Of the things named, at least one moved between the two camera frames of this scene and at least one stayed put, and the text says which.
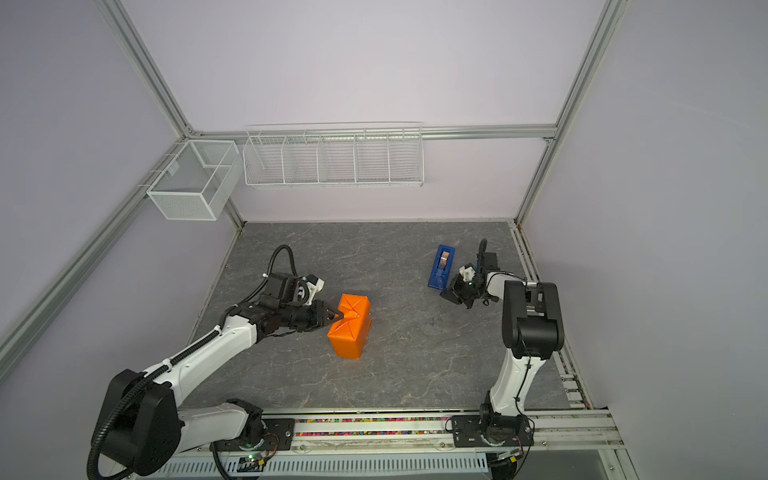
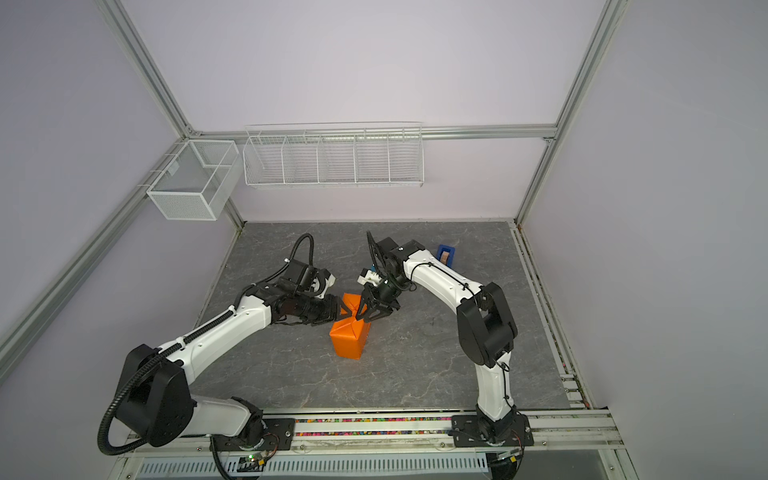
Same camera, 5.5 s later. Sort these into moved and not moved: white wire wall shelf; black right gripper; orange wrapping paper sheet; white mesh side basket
Moved: black right gripper
Not moved: orange wrapping paper sheet; white mesh side basket; white wire wall shelf
